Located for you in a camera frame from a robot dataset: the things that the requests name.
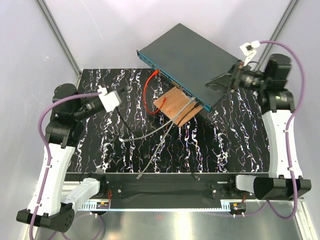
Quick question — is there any grey ethernet cable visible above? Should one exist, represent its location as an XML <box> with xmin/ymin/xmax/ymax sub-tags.
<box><xmin>122</xmin><ymin>117</ymin><xmax>176</xmax><ymax>143</ymax></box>
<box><xmin>136</xmin><ymin>98</ymin><xmax>196</xmax><ymax>180</ymax></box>

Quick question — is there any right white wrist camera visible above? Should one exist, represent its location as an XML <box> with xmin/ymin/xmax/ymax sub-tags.
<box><xmin>239</xmin><ymin>40</ymin><xmax>260</xmax><ymax>67</ymax></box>

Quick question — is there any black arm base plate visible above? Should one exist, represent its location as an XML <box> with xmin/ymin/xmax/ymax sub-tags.
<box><xmin>102</xmin><ymin>172</ymin><xmax>254</xmax><ymax>200</ymax></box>

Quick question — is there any white slotted cable duct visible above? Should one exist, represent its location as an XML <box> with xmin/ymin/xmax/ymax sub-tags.
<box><xmin>78</xmin><ymin>200</ymin><xmax>231</xmax><ymax>212</ymax></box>

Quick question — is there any black marble pattern mat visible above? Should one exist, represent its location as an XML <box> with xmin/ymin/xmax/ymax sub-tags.
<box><xmin>67</xmin><ymin>68</ymin><xmax>270</xmax><ymax>173</ymax></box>

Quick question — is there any brown wooden board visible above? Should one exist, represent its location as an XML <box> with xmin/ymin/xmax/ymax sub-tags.
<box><xmin>153</xmin><ymin>87</ymin><xmax>203</xmax><ymax>127</ymax></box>

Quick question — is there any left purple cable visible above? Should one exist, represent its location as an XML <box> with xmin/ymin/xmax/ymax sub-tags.
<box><xmin>28</xmin><ymin>91</ymin><xmax>105</xmax><ymax>240</ymax></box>

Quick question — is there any dark teal network switch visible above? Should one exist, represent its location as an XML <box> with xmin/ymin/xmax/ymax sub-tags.
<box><xmin>137</xmin><ymin>23</ymin><xmax>238</xmax><ymax>112</ymax></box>

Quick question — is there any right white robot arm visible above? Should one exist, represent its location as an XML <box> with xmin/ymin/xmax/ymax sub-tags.
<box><xmin>205</xmin><ymin>53</ymin><xmax>312</xmax><ymax>201</ymax></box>

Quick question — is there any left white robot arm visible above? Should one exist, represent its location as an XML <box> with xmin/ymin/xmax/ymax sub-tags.
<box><xmin>16</xmin><ymin>83</ymin><xmax>121</xmax><ymax>239</ymax></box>

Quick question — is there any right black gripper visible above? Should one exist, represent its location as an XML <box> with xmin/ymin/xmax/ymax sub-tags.
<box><xmin>204</xmin><ymin>60</ymin><xmax>268</xmax><ymax>95</ymax></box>

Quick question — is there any red ethernet cable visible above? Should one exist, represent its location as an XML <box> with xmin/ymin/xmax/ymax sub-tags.
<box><xmin>142</xmin><ymin>70</ymin><xmax>169</xmax><ymax>115</ymax></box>

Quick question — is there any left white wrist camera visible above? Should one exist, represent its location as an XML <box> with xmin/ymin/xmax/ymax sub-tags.
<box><xmin>97</xmin><ymin>85</ymin><xmax>122</xmax><ymax>113</ymax></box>

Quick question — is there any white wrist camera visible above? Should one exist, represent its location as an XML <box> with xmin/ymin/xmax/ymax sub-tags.
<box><xmin>97</xmin><ymin>85</ymin><xmax>122</xmax><ymax>113</ymax></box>
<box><xmin>239</xmin><ymin>40</ymin><xmax>260</xmax><ymax>67</ymax></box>

